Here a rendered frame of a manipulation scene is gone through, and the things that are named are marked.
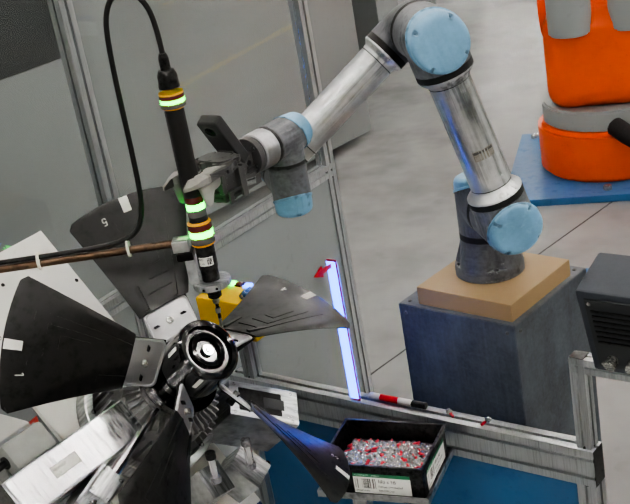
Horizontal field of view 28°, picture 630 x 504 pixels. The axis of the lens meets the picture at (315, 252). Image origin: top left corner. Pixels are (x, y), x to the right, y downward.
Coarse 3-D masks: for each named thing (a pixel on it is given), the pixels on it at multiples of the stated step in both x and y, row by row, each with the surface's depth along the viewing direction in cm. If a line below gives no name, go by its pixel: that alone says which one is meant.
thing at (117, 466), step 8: (152, 416) 223; (144, 424) 222; (136, 432) 220; (144, 432) 221; (136, 440) 219; (128, 448) 217; (120, 456) 216; (128, 456) 216; (112, 464) 215; (120, 464) 214; (120, 472) 214
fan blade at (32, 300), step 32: (32, 288) 209; (32, 320) 208; (64, 320) 211; (96, 320) 214; (32, 352) 208; (64, 352) 211; (96, 352) 214; (128, 352) 217; (0, 384) 206; (32, 384) 209; (64, 384) 213; (96, 384) 216
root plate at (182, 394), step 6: (180, 384) 218; (180, 390) 217; (180, 396) 216; (186, 396) 220; (180, 402) 217; (186, 402) 220; (180, 408) 216; (192, 408) 224; (180, 414) 216; (192, 414) 224; (186, 420) 220; (186, 426) 220
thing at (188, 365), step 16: (176, 336) 220; (192, 336) 221; (208, 336) 222; (224, 336) 224; (176, 352) 218; (192, 352) 219; (224, 352) 222; (160, 368) 226; (176, 368) 218; (192, 368) 216; (208, 368) 219; (224, 368) 221; (160, 384) 224; (176, 384) 220; (192, 384) 219; (208, 384) 219; (160, 400) 223; (192, 400) 226; (208, 400) 228
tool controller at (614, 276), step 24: (600, 264) 220; (624, 264) 218; (600, 288) 215; (624, 288) 213; (600, 312) 216; (624, 312) 213; (600, 336) 220; (624, 336) 217; (600, 360) 224; (624, 360) 221
